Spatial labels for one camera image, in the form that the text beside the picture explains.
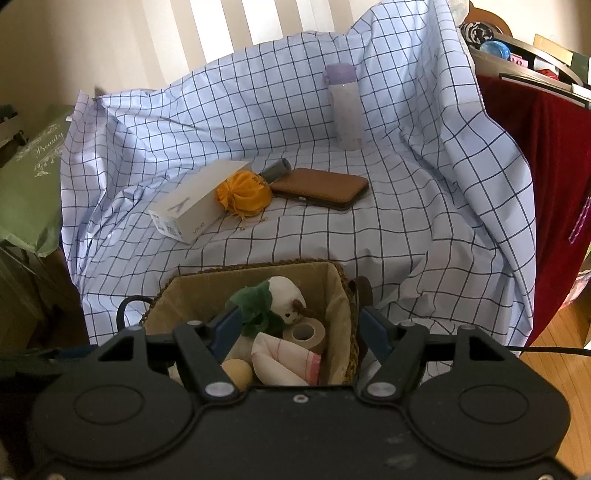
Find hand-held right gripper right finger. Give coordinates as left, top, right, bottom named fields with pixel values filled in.
left=357, top=306, right=517, bottom=400

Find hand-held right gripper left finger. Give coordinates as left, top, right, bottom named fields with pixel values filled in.
left=97, top=307, right=245, bottom=400

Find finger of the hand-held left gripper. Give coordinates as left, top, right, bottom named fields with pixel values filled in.
left=0, top=347, right=100, bottom=384

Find green cloth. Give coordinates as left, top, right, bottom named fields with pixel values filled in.
left=226, top=281, right=284, bottom=337

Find beige foam ball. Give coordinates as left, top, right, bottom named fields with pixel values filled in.
left=221, top=359, right=254, bottom=391

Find woven basket with fabric lining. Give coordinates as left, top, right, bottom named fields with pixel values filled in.
left=117, top=261, right=373, bottom=387

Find tan tape roll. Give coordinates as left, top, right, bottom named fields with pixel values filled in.
left=283, top=318, right=328, bottom=355

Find pink and white cloth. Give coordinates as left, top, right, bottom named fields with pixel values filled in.
left=250, top=332, right=323, bottom=387

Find white phone box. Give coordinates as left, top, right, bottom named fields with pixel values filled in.
left=148, top=160, right=252, bottom=244

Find blue white checked sheet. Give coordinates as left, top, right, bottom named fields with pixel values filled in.
left=60, top=0, right=539, bottom=385

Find orange cloth pouch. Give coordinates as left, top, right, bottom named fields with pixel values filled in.
left=216, top=170, right=273, bottom=221

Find brown leather wallet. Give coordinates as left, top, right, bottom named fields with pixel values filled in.
left=270, top=167, right=370, bottom=212

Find grey cylinder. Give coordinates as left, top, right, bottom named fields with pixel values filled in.
left=259, top=158, right=291, bottom=181

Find white bottle with purple lid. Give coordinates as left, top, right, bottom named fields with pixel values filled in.
left=323, top=63, right=365, bottom=151

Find dark red cloth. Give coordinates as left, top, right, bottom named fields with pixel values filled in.
left=475, top=74, right=591, bottom=352

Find white vertical blinds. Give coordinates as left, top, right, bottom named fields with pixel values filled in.
left=171, top=0, right=384, bottom=88

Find blue ball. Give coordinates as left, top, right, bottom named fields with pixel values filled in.
left=480, top=41, right=509, bottom=61

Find black and white patterned cloth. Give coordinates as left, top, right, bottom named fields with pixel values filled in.
left=459, top=21, right=498, bottom=47

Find wooden chair back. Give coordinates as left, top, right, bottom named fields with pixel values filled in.
left=466, top=0, right=513, bottom=38

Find black cable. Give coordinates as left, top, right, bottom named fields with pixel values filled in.
left=508, top=343, right=591, bottom=357

